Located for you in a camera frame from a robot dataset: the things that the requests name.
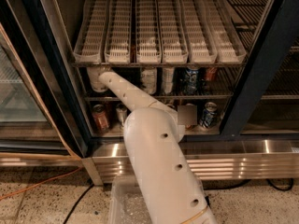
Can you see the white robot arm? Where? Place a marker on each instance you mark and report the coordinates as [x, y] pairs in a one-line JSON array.
[[151, 133]]

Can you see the white shelf tray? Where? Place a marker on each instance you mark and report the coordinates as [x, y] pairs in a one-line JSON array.
[[200, 43], [92, 33], [229, 47], [148, 48], [172, 37], [118, 41]]

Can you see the silver slim can left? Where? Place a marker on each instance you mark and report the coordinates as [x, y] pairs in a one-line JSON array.
[[121, 111]]

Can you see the red can bottom shelf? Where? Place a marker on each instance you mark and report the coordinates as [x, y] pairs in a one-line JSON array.
[[100, 117]]

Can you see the red can shelf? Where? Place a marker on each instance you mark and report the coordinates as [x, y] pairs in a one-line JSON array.
[[100, 117], [211, 73]]

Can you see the white can middle shelf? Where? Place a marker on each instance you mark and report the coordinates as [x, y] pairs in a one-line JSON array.
[[148, 80]]

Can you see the white slim can middle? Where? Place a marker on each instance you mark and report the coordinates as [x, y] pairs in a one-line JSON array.
[[167, 80]]

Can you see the glass fridge door left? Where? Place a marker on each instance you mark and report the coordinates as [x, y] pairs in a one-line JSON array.
[[28, 134]]

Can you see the blue can middle shelf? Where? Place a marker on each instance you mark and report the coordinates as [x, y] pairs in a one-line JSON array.
[[190, 81]]

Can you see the red can middle shelf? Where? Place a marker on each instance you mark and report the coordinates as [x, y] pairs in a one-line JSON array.
[[211, 73]]

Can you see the blue white can bottom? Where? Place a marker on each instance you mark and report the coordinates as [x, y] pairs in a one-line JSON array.
[[209, 115]]

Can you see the stainless fridge base grille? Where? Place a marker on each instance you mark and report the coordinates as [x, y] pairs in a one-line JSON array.
[[257, 159]]

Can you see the clear plastic bin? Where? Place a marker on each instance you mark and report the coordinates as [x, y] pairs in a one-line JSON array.
[[127, 204]]

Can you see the middle wire shelf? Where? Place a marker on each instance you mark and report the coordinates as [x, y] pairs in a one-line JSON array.
[[220, 88]]

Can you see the dark fridge centre post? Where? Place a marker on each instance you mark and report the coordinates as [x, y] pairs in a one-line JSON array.
[[275, 38]]

